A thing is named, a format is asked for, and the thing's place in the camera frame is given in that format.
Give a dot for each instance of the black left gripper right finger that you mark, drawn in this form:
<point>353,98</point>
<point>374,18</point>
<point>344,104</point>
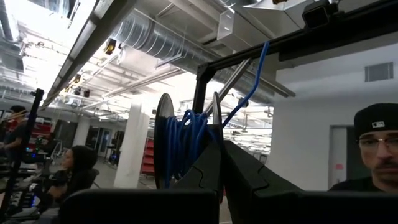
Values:
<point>311,208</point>

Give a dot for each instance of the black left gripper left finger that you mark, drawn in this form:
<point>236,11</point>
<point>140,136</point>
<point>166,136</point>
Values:
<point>140,208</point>

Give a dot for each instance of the red storage rack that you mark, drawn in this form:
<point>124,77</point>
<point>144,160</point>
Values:
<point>148,155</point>

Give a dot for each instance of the grey door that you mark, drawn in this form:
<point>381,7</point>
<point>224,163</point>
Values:
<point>337,155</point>

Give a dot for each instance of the white column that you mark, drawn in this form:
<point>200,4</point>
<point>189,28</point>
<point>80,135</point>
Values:
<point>132,149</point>

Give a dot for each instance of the person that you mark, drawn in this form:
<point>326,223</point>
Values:
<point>377,149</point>
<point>77,174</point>
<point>15,133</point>

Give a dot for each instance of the black stand pole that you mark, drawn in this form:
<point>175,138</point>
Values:
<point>23,140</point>

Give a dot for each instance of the black ceiling spotlight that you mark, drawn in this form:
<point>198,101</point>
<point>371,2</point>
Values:
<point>110,46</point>

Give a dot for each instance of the long ceiling light bar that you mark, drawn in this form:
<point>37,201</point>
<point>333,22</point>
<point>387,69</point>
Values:
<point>90,40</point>

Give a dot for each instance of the grey wall vent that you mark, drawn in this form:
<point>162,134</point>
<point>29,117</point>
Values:
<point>378,71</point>

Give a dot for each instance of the silver ventilation duct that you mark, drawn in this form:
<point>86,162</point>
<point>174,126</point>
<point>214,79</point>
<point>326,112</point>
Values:
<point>161,40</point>

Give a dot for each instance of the silver rectangular duct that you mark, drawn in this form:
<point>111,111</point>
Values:
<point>239,28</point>

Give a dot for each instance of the black overhead camera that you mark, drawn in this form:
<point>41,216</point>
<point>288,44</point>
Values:
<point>317,14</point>

